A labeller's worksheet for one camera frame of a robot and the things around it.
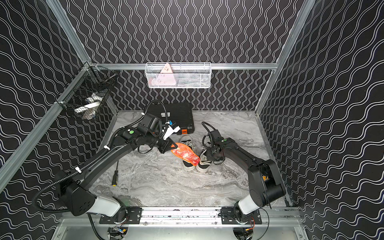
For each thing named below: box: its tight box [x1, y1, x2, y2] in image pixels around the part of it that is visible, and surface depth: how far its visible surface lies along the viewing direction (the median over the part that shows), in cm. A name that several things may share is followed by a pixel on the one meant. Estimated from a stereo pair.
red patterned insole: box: [171, 142, 201, 166], surface depth 78 cm
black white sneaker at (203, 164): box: [196, 148, 212, 173], surface depth 88 cm
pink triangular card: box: [152, 63, 177, 86], surface depth 92 cm
